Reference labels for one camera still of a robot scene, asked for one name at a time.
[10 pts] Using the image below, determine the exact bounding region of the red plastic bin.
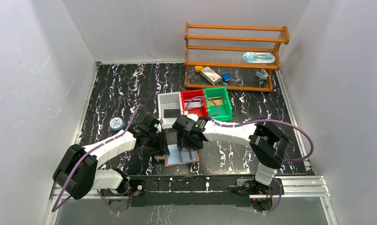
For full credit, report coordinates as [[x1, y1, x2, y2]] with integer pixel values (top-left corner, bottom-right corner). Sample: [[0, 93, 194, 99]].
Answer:
[[180, 89, 208, 117]]

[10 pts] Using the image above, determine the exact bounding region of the grey numbered credit card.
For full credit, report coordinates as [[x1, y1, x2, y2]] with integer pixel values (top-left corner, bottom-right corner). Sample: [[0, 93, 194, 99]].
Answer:
[[184, 98, 204, 110]]

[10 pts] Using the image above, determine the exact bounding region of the small yellow block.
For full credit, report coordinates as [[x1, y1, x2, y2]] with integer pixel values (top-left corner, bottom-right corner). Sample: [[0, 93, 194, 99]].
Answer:
[[194, 66, 203, 73]]

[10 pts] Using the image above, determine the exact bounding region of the black card in white bin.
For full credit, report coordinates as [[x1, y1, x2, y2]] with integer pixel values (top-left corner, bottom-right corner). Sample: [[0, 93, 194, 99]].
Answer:
[[163, 109, 181, 118]]

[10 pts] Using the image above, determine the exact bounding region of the gold card in green bin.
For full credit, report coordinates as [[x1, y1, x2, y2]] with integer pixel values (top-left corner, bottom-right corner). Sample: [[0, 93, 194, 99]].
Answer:
[[208, 97, 224, 106]]

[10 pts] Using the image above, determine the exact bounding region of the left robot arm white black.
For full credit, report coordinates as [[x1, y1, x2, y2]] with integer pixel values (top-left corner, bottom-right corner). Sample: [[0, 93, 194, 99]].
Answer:
[[52, 114, 169, 200]]

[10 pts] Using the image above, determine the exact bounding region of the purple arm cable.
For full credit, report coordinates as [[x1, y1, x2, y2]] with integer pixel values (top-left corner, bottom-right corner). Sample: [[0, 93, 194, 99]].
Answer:
[[183, 95, 315, 215], [52, 104, 152, 215]]

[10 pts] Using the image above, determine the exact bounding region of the brown leather card holder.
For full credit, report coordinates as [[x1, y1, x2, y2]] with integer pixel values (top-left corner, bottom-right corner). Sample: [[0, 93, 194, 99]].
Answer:
[[155, 144, 199, 167]]

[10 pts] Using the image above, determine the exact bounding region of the black metal base frame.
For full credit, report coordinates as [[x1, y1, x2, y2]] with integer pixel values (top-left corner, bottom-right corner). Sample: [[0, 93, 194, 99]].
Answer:
[[100, 174, 285, 213]]

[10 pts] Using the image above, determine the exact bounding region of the wooden orange shelf rack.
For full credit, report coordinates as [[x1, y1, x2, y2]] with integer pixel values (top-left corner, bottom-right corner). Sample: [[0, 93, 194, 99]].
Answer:
[[184, 23, 290, 92]]

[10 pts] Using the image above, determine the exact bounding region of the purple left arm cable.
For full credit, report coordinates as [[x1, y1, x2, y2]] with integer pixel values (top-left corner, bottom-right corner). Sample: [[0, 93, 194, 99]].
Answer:
[[52, 104, 152, 215]]

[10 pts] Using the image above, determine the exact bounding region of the small blue block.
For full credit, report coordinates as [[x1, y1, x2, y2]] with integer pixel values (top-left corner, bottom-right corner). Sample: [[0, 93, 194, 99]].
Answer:
[[222, 73, 231, 82]]

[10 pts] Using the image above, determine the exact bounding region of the green plastic bin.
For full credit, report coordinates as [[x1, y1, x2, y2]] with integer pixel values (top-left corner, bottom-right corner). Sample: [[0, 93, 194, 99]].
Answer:
[[204, 87, 232, 122]]

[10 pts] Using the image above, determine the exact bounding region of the light blue tape dispenser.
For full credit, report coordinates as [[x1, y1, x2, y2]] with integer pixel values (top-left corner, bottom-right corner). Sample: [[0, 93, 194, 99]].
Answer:
[[255, 69, 269, 80]]

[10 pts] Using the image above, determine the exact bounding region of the teal packaged tool on shelf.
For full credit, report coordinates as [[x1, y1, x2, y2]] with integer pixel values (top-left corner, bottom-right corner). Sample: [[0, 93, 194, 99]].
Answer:
[[243, 52, 275, 64]]

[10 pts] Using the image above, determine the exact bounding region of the blue patterned can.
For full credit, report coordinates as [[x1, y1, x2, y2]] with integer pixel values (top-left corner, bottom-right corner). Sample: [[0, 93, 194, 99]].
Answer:
[[109, 117, 126, 134]]

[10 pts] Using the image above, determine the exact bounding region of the white cardboard box on shelf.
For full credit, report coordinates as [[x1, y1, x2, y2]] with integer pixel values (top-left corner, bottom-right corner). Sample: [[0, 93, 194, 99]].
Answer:
[[200, 67, 222, 85]]

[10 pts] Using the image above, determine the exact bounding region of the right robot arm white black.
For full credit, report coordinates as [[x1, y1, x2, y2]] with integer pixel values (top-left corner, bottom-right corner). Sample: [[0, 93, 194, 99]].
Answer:
[[172, 115, 289, 194]]

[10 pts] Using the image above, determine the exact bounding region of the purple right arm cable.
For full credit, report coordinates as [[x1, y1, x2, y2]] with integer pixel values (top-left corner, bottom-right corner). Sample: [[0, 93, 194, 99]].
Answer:
[[183, 95, 315, 215]]

